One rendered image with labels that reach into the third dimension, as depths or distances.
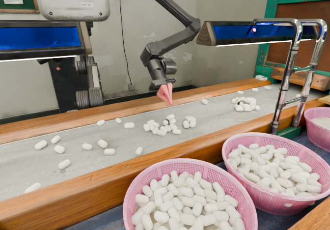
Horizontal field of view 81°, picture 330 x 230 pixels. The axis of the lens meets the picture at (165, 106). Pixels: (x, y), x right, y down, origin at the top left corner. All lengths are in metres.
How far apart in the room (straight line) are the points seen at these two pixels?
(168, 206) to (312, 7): 1.21
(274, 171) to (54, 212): 0.54
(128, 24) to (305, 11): 2.01
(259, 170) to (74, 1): 1.04
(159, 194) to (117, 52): 2.40
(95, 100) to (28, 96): 1.80
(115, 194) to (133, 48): 2.43
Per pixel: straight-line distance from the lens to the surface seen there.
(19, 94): 2.75
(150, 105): 0.89
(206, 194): 0.51
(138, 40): 2.83
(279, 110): 0.78
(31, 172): 0.65
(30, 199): 0.53
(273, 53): 1.45
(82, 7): 1.13
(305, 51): 1.36
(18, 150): 0.77
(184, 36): 1.05
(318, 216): 0.52
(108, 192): 0.53
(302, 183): 0.62
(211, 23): 0.67
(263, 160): 0.64
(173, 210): 0.46
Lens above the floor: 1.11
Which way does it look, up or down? 23 degrees down
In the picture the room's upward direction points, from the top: straight up
